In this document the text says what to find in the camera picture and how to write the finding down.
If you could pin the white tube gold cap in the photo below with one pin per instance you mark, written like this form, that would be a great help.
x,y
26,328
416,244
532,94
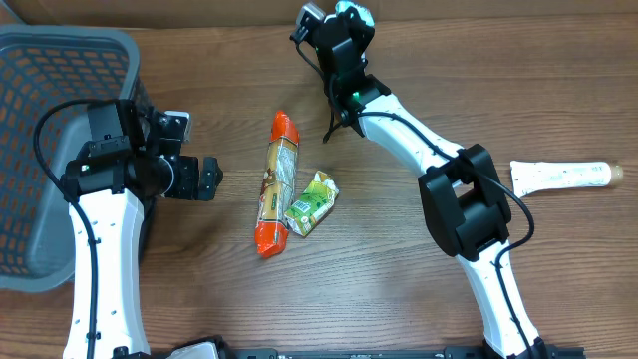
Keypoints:
x,y
528,178

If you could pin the mint green tissue pack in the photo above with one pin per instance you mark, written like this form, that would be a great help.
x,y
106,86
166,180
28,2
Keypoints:
x,y
342,6

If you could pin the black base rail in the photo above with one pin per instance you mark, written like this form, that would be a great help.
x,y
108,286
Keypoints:
x,y
217,348

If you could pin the green drink carton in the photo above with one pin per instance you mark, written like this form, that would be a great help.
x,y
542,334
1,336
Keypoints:
x,y
312,205

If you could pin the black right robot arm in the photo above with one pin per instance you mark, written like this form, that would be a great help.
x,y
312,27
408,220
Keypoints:
x,y
464,203

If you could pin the grey plastic shopping basket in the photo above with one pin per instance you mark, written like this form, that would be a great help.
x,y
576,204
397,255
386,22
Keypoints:
x,y
42,67

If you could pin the orange spaghetti packet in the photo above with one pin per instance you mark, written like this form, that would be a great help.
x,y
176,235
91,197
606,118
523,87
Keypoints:
x,y
277,187

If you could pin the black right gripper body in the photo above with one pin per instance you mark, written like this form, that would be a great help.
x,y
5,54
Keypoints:
x,y
346,25

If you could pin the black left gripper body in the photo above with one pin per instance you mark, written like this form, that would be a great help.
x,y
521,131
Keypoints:
x,y
200,179

